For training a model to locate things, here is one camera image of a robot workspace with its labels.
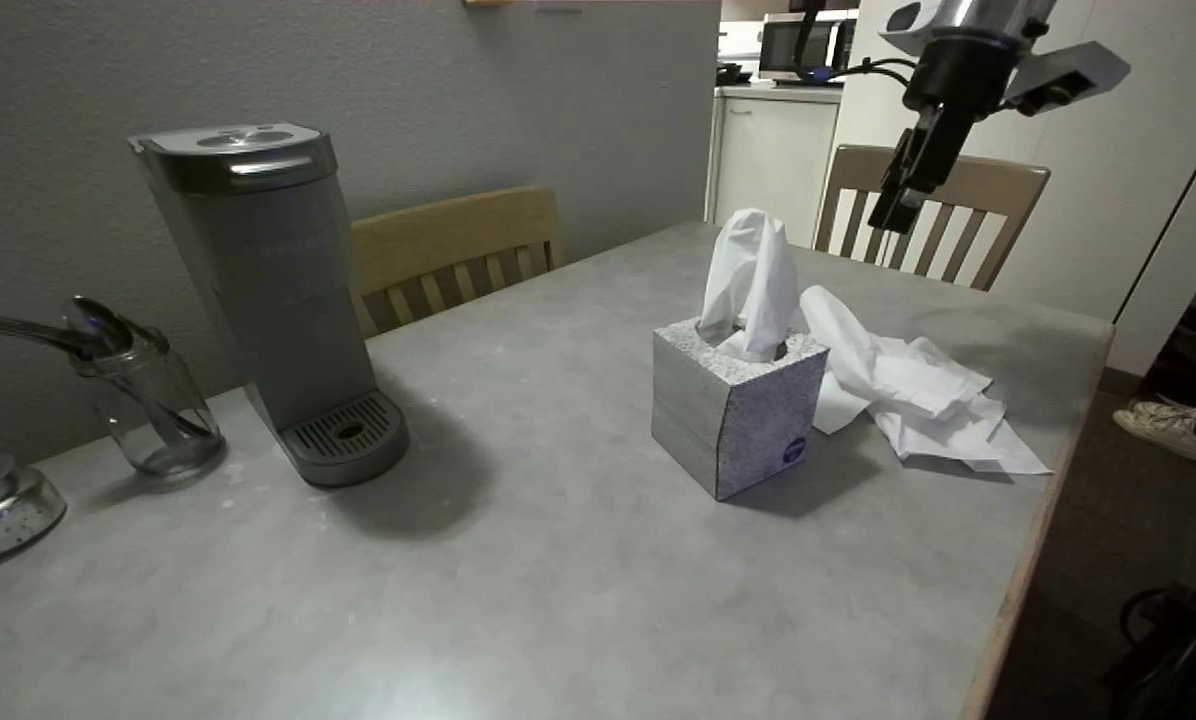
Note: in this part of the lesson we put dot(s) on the glass utensil jar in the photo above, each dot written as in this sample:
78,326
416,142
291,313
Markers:
157,413

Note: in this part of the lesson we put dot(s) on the dark tangled floor object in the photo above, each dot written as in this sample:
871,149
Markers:
1181,655

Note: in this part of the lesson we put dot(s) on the wooden chair slatted backrest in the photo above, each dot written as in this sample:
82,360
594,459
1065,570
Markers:
982,185

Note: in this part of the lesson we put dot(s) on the white tissue in box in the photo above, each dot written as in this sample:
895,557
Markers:
752,272

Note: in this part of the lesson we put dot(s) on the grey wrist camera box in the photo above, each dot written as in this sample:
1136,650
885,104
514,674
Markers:
1071,75

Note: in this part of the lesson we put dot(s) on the wooden chair solid backrest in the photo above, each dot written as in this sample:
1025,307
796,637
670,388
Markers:
448,243

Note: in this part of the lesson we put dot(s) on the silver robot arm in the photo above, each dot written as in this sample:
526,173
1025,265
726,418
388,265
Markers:
976,18

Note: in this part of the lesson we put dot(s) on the cube tissue box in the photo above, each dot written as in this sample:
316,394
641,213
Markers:
731,413

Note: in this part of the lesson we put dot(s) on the white sneaker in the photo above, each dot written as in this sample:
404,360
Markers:
1176,431

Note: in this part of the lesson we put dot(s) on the microwave oven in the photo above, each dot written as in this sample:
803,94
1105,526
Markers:
810,47

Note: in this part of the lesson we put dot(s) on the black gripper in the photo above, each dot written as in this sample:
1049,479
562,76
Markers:
960,75

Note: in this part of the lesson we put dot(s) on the grey coffee maker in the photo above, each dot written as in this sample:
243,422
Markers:
269,265

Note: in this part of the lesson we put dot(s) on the white counter cabinet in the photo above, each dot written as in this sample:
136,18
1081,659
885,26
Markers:
769,152

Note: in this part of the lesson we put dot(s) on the crumpled white tissue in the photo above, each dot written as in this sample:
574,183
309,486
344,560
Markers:
941,381
1009,459

